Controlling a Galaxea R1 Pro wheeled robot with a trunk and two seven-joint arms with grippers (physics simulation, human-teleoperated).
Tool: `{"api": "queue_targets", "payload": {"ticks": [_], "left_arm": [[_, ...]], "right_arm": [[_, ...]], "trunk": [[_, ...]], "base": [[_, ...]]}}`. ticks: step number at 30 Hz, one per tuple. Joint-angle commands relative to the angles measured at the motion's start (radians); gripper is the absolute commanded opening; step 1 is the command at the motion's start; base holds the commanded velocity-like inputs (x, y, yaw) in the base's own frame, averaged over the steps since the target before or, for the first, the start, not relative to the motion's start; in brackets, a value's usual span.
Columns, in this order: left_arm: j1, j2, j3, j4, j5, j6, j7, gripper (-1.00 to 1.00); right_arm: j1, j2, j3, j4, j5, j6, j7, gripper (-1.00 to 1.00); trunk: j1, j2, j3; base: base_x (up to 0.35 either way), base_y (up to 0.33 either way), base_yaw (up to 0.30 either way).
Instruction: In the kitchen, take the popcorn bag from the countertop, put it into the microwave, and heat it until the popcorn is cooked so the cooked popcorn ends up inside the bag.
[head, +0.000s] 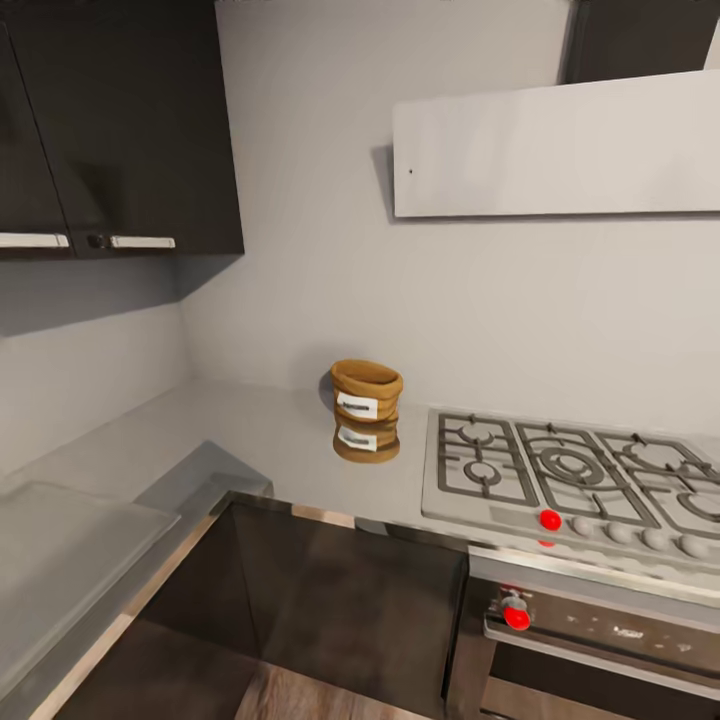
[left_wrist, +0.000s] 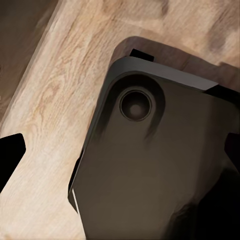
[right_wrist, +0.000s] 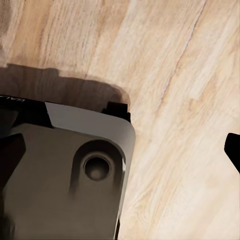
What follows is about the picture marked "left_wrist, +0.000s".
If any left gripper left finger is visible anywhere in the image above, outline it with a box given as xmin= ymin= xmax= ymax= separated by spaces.
xmin=0 ymin=133 xmax=26 ymax=193

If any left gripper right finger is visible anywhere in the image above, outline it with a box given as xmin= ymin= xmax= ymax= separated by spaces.
xmin=224 ymin=133 xmax=240 ymax=173

